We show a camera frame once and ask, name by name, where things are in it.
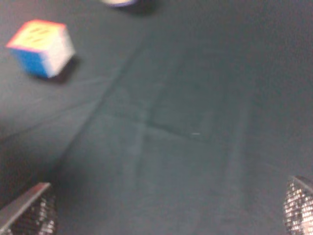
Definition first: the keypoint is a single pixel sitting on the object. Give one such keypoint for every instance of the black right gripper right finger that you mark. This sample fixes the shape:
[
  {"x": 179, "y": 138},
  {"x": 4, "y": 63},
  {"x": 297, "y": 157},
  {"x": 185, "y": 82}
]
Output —
[{"x": 298, "y": 206}]

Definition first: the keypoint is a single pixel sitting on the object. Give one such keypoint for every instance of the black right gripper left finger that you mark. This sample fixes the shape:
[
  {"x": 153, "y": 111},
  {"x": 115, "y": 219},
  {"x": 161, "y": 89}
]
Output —
[{"x": 32, "y": 213}]

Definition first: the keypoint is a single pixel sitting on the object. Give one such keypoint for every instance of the black tablecloth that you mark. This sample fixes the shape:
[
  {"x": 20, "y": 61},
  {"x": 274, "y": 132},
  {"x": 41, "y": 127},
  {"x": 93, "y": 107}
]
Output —
[{"x": 174, "y": 117}]

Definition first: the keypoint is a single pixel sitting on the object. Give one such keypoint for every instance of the multicoloured puzzle cube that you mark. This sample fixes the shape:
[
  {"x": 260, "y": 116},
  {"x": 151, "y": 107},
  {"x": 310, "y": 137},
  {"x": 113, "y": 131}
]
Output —
[{"x": 42, "y": 48}]

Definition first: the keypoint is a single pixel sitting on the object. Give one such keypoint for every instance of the purple-capped beige cylinder roll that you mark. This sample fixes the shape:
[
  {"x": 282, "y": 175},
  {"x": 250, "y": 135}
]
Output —
[{"x": 119, "y": 3}]

